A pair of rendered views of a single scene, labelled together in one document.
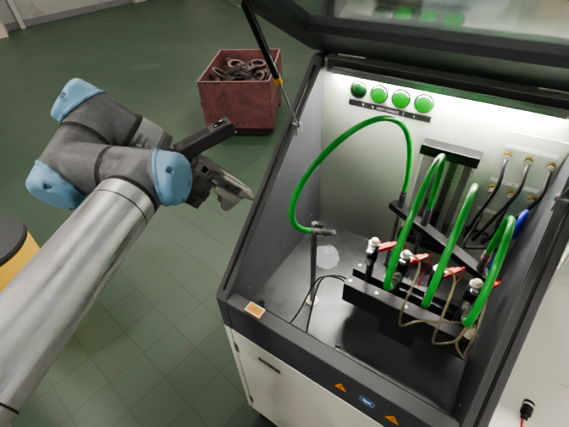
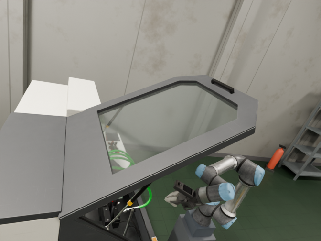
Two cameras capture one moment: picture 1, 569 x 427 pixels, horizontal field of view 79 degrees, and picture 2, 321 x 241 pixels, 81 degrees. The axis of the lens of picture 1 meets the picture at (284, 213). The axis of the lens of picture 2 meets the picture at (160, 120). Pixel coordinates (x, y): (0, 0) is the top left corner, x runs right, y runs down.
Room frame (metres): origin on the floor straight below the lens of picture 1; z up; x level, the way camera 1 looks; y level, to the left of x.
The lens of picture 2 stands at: (1.34, 0.26, 2.10)
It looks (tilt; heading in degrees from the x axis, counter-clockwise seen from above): 23 degrees down; 205
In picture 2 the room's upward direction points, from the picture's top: 18 degrees clockwise
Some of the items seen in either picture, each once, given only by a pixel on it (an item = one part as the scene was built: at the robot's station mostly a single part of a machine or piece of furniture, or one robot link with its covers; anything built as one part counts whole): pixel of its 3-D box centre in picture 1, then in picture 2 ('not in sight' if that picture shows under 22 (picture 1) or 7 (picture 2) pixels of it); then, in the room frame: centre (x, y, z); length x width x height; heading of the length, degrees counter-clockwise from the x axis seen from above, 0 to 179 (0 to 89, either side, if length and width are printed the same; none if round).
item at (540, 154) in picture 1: (510, 193); not in sight; (0.65, -0.57, 1.20); 0.13 x 0.03 x 0.31; 54
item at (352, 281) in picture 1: (404, 313); (107, 206); (0.51, -0.32, 0.91); 0.34 x 0.10 x 0.15; 54
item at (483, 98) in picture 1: (435, 87); not in sight; (0.79, -0.38, 1.43); 0.54 x 0.03 x 0.02; 54
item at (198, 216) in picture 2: not in sight; (203, 213); (0.04, 0.28, 0.95); 0.15 x 0.15 x 0.10
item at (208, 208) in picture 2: not in sight; (209, 203); (0.04, 0.28, 1.07); 0.13 x 0.12 x 0.14; 75
